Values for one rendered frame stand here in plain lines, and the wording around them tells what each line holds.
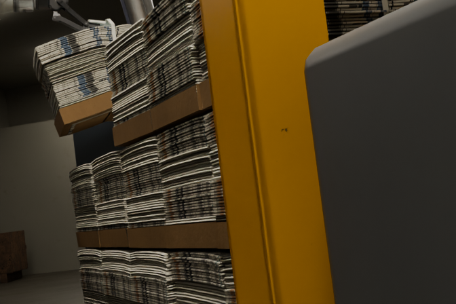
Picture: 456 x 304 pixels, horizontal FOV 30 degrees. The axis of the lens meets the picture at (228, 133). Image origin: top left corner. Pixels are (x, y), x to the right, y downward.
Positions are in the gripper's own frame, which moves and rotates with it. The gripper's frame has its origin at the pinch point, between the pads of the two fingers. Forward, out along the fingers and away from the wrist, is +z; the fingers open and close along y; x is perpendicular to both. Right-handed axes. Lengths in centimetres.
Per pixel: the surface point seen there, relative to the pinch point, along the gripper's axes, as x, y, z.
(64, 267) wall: -989, 142, 35
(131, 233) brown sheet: 52, 66, -2
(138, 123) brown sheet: 66, 43, -1
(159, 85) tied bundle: 83, 37, 1
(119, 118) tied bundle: 51, 40, -4
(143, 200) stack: 62, 59, 0
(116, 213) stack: 39, 61, -3
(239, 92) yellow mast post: 167, 50, -6
